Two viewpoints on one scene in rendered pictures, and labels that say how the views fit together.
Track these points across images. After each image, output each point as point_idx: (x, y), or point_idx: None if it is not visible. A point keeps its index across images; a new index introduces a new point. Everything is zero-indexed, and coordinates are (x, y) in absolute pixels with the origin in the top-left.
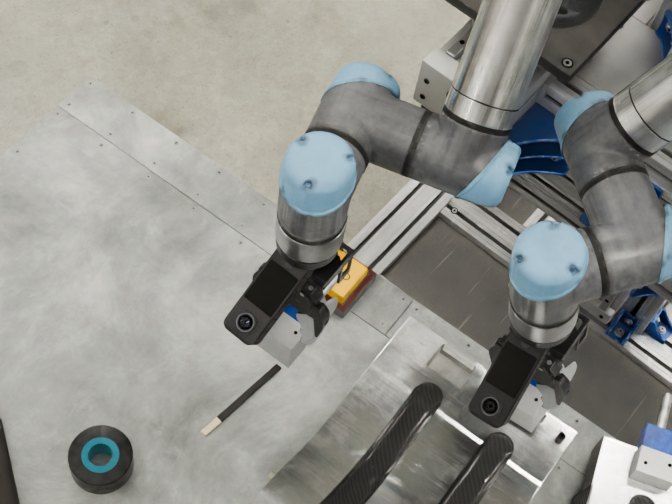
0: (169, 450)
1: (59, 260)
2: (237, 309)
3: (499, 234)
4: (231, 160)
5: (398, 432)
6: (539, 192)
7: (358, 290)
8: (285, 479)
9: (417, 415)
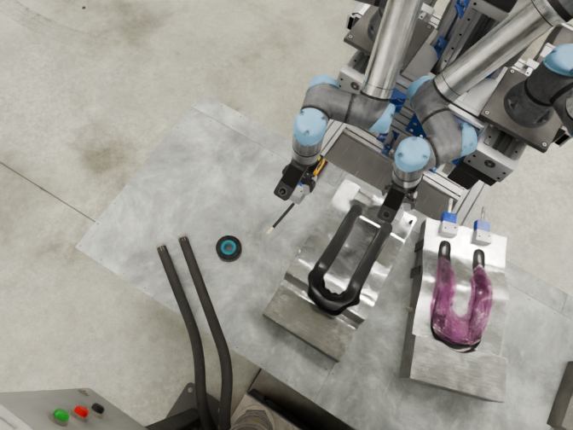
0: (255, 241)
1: (200, 170)
2: (278, 186)
3: (367, 136)
4: (258, 119)
5: (345, 226)
6: None
7: (321, 169)
8: (303, 251)
9: (352, 218)
